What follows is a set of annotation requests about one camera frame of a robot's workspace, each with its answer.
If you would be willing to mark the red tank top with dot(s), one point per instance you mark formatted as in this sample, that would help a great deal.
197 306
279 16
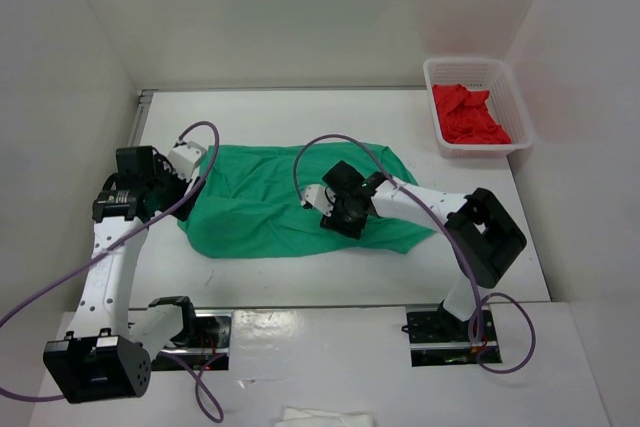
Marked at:
464 117

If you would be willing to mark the white plastic basket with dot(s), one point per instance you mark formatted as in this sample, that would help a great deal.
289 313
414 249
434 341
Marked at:
505 104

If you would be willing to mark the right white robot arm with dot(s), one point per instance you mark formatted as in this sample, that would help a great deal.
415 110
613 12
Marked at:
485 239

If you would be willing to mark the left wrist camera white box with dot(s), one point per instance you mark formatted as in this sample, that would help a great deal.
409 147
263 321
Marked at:
186 158

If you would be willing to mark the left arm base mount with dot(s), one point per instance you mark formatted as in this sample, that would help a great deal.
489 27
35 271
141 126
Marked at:
200 339

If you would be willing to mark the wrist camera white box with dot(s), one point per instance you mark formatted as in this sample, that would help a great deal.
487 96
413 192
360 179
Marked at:
186 158
319 197

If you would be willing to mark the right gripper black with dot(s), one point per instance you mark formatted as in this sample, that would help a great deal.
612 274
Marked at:
333 222

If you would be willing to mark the green tank top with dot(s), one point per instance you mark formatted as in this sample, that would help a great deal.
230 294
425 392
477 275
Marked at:
248 208

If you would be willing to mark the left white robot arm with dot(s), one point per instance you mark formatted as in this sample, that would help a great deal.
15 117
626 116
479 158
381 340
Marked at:
103 356

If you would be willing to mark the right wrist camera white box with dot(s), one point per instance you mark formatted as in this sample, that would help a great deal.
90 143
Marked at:
319 197

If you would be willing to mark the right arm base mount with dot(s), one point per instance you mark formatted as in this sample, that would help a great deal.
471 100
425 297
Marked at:
438 339

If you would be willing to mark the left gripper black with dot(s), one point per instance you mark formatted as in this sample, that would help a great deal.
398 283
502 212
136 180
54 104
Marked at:
162 170

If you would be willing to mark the white crumpled cloth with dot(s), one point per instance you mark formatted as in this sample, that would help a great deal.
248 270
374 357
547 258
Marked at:
314 417

